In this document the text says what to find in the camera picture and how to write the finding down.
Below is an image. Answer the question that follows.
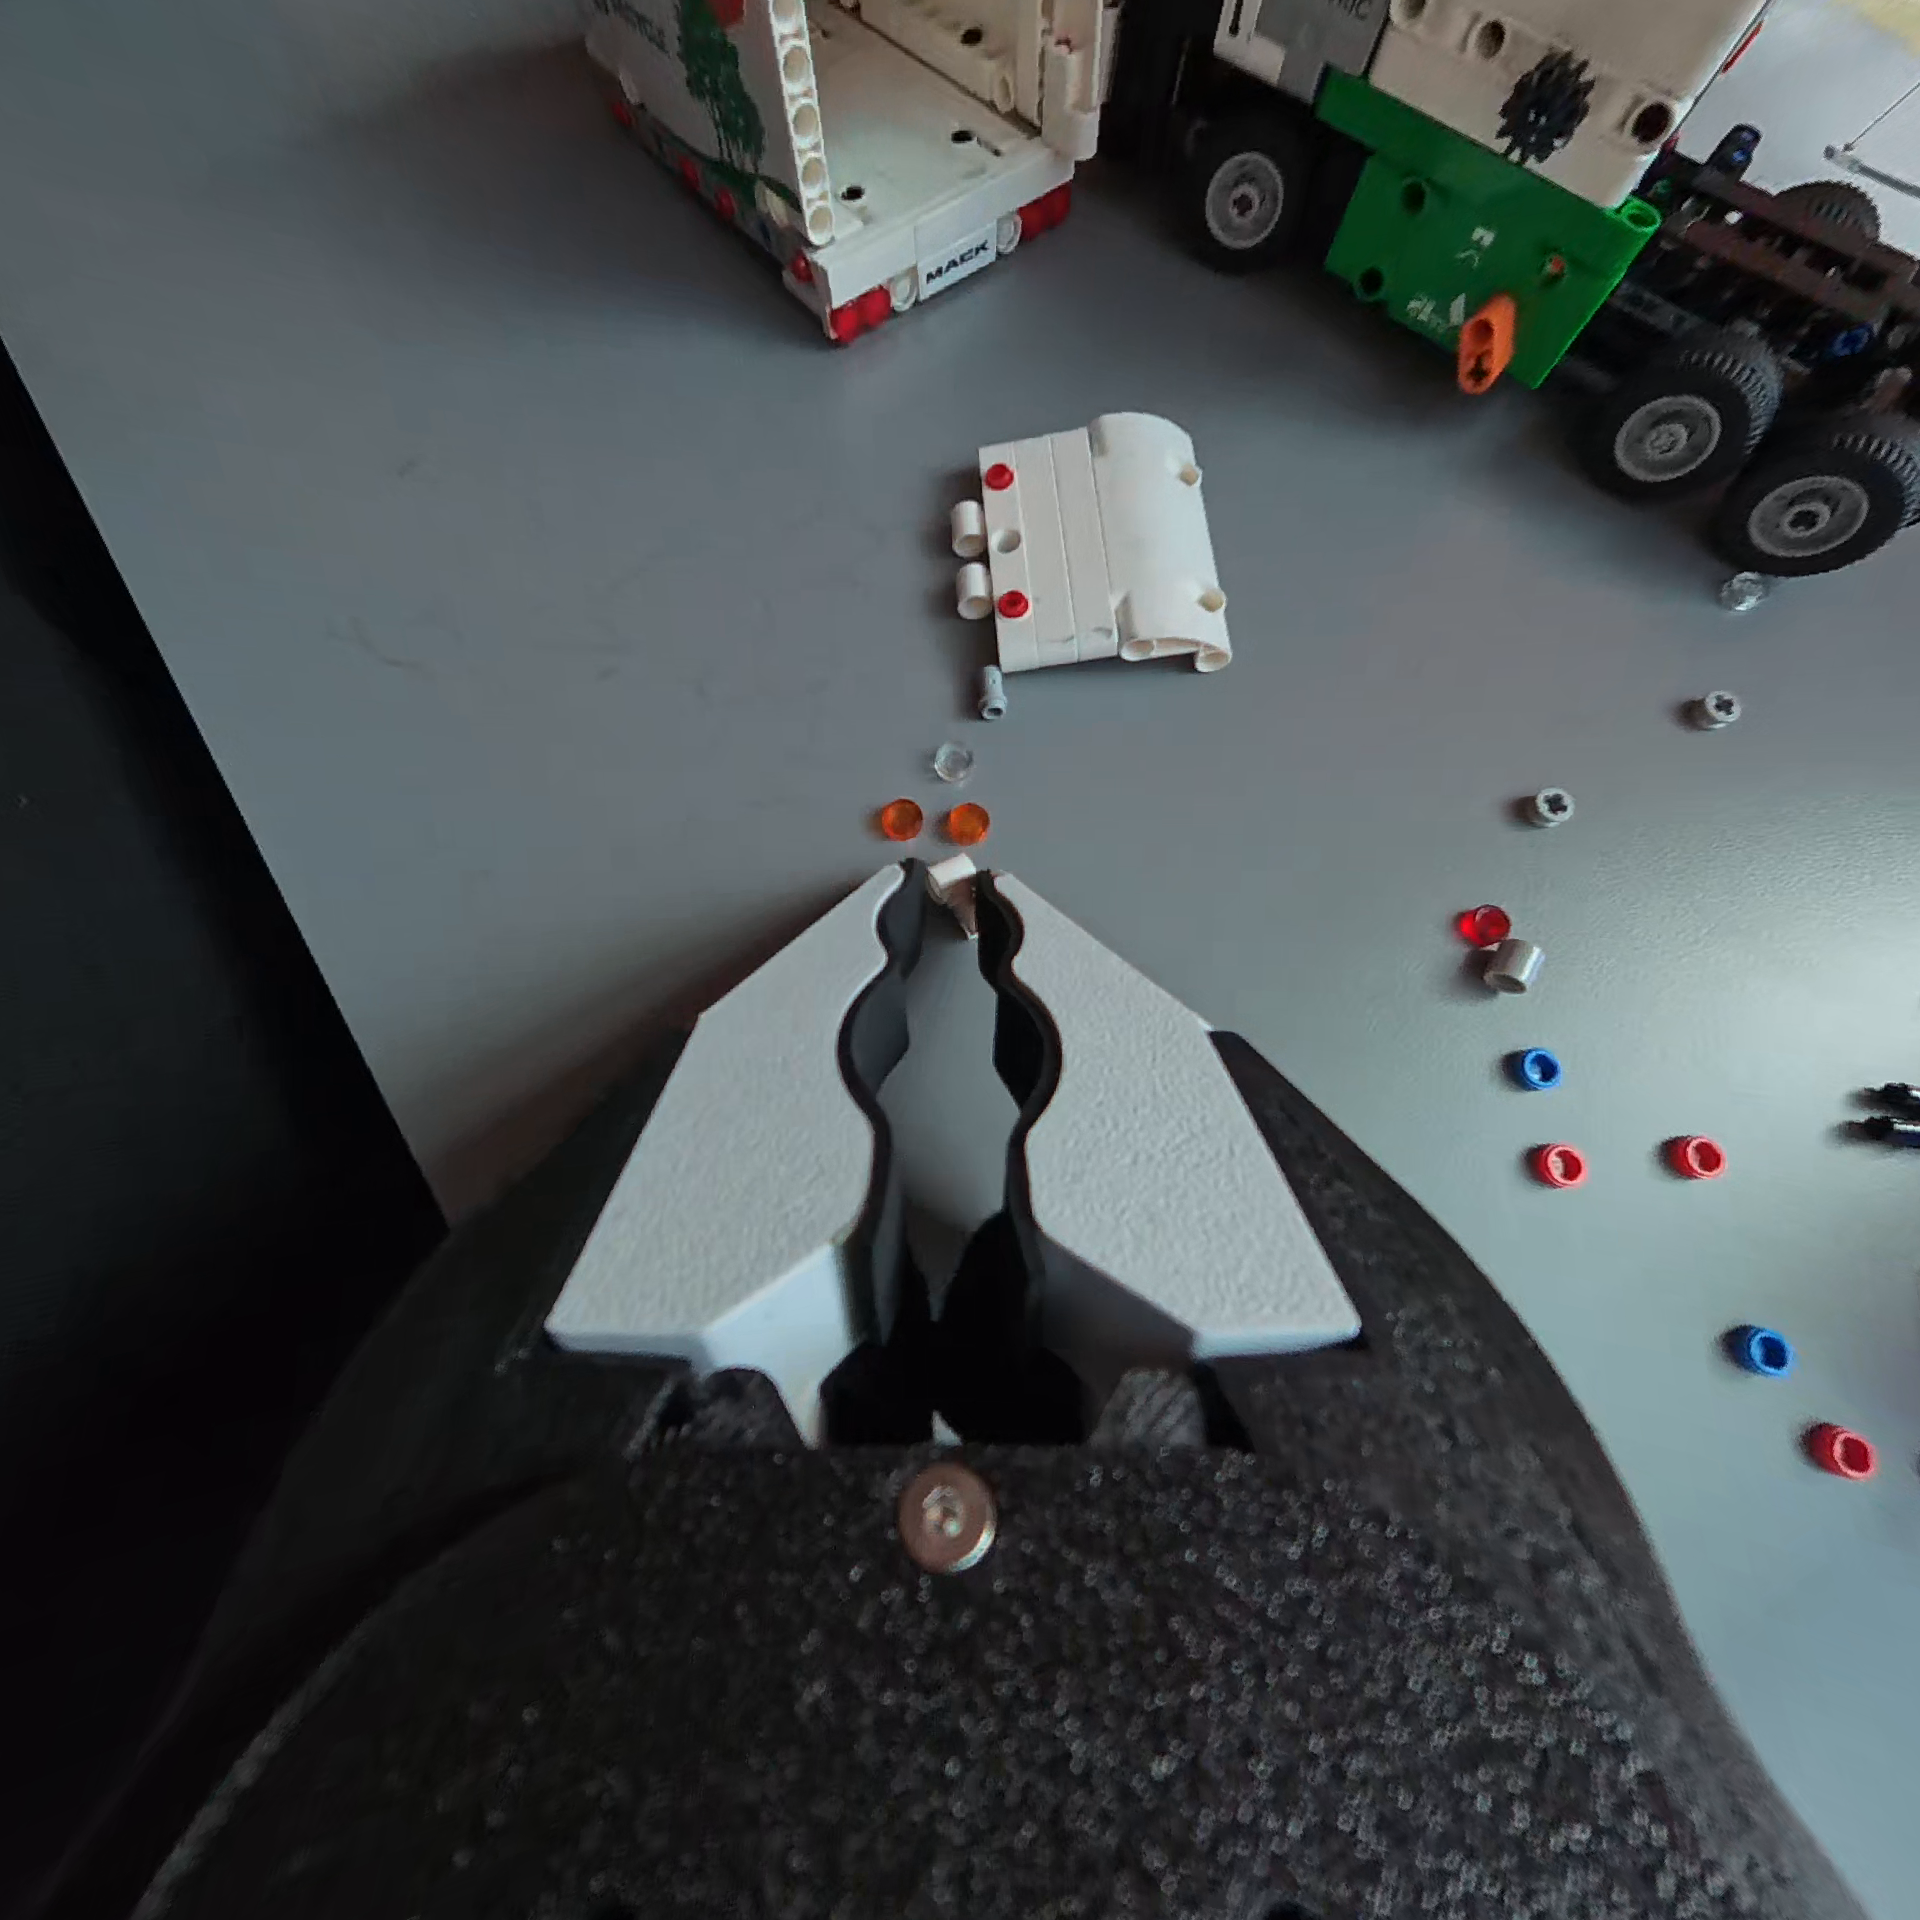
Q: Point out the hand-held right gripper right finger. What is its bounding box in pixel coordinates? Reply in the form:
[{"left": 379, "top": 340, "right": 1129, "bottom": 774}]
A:
[{"left": 976, "top": 867, "right": 1368, "bottom": 1426}]

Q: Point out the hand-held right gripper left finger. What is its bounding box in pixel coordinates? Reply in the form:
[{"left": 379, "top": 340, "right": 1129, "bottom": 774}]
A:
[{"left": 544, "top": 858, "right": 928, "bottom": 1444}]

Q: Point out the white lego door panel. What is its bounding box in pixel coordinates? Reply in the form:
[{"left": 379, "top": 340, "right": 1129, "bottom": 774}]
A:
[{"left": 949, "top": 411, "right": 1237, "bottom": 682}]

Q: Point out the white lego truck container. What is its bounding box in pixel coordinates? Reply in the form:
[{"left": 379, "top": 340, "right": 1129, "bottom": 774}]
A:
[{"left": 586, "top": 0, "right": 1120, "bottom": 349}]

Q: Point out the lego truck with green side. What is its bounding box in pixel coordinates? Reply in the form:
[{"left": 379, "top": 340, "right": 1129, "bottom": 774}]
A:
[{"left": 1112, "top": 0, "right": 1920, "bottom": 578}]

